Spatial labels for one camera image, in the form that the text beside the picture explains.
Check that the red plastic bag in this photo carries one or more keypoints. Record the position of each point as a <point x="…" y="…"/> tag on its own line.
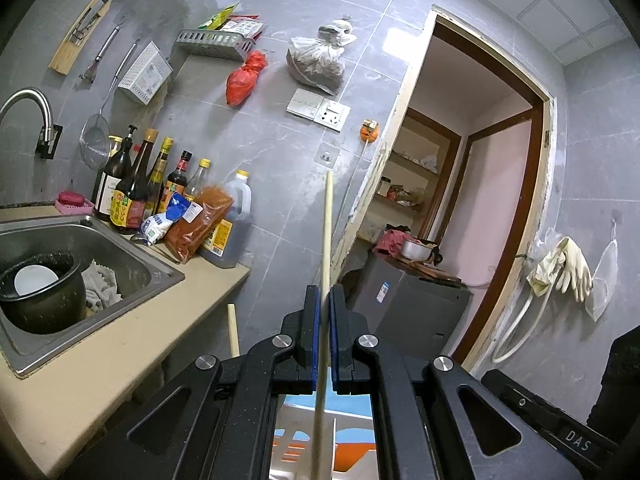
<point x="240" y="85"/>

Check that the small white wall basket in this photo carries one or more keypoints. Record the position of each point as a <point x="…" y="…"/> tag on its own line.
<point x="145" y="75"/>

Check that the white plastic bag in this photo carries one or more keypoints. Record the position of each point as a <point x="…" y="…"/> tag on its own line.
<point x="429" y="161"/>

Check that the chrome faucet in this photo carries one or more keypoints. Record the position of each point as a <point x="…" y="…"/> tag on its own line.
<point x="30" y="92"/>

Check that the soy sauce bottle red cap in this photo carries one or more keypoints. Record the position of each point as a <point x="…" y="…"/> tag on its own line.
<point x="176" y="180"/>

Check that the wooden cutting board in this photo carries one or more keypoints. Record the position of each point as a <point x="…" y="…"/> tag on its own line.
<point x="435" y="272"/>

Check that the white mesh bag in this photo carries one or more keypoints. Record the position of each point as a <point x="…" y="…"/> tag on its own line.
<point x="602" y="275"/>

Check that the dark pump bottle white label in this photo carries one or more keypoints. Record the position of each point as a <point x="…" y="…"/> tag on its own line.
<point x="107" y="180"/>

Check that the clear bag of dried food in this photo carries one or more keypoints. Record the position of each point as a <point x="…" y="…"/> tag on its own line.
<point x="317" y="65"/>

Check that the clear adhesive hook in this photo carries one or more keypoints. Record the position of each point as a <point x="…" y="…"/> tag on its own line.
<point x="325" y="156"/>

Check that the metal mesh strainer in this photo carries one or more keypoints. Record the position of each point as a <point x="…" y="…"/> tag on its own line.
<point x="95" y="142"/>

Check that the white bowl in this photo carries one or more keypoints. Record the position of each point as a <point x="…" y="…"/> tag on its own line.
<point x="35" y="280"/>

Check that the striped blanket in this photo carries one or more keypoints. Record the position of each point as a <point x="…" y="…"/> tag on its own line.
<point x="355" y="452"/>

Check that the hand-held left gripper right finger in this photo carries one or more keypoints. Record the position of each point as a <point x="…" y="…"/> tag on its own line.
<point x="334" y="340"/>

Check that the metal pot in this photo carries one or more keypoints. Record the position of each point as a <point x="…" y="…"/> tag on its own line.
<point x="417" y="250"/>

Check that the dark bottle yellow red label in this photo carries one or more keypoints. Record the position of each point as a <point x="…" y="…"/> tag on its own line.
<point x="127" y="205"/>

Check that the red white seasoning packet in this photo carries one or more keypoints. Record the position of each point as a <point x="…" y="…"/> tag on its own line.
<point x="245" y="27"/>

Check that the white dishcloth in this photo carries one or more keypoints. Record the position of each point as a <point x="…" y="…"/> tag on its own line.
<point x="100" y="285"/>

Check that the brown bottle yellow cap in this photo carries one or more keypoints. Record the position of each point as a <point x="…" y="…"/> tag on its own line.
<point x="159" y="175"/>

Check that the wooden door frame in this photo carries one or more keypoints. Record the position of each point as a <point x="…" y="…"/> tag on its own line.
<point x="398" y="110"/>

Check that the pair of cream rubber gloves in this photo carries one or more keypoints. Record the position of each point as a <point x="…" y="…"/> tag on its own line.
<point x="570" y="265"/>

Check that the clear jar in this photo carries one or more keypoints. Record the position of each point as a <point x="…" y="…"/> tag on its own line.
<point x="384" y="186"/>

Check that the cooking oil jug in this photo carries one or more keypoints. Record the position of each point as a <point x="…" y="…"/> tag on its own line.
<point x="236" y="220"/>

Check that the blue packet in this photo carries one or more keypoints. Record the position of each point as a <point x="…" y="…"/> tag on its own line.
<point x="179" y="206"/>

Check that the white plastic utensil holder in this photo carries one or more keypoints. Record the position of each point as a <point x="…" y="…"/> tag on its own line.
<point x="295" y="415"/>

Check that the black wall outlet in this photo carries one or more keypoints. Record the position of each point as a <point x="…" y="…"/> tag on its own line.
<point x="51" y="145"/>

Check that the wooden shelf unit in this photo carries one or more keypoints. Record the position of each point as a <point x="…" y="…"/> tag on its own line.
<point x="415" y="163"/>

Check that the white wall switch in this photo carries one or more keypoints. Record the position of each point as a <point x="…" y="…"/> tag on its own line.
<point x="305" y="104"/>

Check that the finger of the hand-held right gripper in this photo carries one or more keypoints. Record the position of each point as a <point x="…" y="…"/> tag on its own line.
<point x="515" y="397"/>

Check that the white blue salt bag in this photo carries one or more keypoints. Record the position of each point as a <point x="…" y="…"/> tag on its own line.
<point x="156" y="227"/>

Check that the beige kitchen counter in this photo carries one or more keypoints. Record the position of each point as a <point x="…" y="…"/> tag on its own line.
<point x="125" y="340"/>

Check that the grey wall rack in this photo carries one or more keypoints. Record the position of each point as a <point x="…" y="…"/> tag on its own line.
<point x="210" y="46"/>

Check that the pink red cloth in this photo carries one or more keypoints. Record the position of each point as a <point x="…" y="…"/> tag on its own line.
<point x="390" y="242"/>

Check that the person's right forearm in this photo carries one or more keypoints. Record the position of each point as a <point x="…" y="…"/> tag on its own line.
<point x="620" y="375"/>

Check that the grey washing machine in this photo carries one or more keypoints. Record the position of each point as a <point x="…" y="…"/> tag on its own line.
<point x="400" y="305"/>

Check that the white wall socket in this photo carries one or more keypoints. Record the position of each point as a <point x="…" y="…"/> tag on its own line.
<point x="332" y="116"/>

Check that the stainless steel sink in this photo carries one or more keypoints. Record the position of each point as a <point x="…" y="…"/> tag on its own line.
<point x="135" y="255"/>

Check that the red chili powder bag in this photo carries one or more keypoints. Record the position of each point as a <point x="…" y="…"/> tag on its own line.
<point x="200" y="227"/>

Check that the orange wall hook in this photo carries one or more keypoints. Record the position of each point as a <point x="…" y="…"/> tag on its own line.
<point x="369" y="132"/>

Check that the black pot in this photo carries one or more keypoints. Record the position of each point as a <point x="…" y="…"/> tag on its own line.
<point x="50" y="312"/>

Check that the hanging metal peeler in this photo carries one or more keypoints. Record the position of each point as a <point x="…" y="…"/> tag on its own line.
<point x="105" y="50"/>

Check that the clear bottle yellow cap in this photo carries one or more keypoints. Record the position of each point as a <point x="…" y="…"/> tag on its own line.
<point x="197" y="180"/>

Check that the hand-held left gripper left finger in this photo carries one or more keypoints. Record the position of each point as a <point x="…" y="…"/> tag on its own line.
<point x="314" y="340"/>

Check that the green yellow seasoning packet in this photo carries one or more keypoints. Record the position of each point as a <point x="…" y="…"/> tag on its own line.
<point x="217" y="19"/>

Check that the wooden wall knife holder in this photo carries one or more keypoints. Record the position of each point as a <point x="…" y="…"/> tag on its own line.
<point x="62" y="62"/>

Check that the pink soap tray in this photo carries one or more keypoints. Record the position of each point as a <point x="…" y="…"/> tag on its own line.
<point x="75" y="202"/>

